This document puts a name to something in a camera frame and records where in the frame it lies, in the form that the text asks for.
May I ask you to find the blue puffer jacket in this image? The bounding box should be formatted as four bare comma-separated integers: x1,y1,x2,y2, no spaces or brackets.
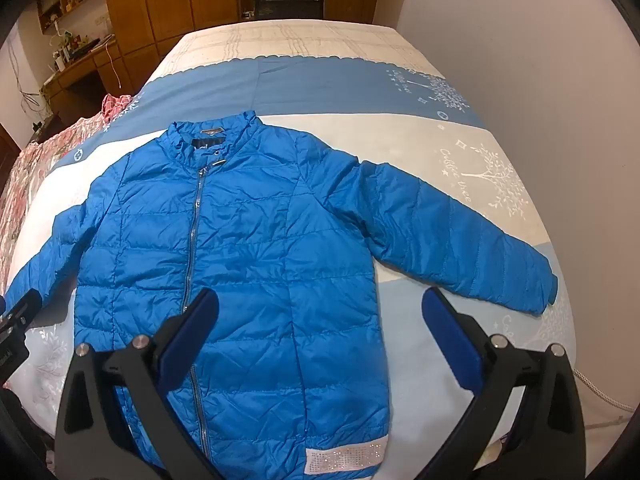
6,112,558,479

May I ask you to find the pink floral quilt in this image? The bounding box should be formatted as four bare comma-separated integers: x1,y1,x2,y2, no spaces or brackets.
0,94,134,294

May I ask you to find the wooden desk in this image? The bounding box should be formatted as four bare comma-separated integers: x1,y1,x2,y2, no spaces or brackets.
40,37,134,127

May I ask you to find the blue and white bedspread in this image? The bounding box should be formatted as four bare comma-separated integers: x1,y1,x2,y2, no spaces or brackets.
8,20,576,479

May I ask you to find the black chair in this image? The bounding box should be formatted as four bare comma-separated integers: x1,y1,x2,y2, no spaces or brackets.
254,0,324,21

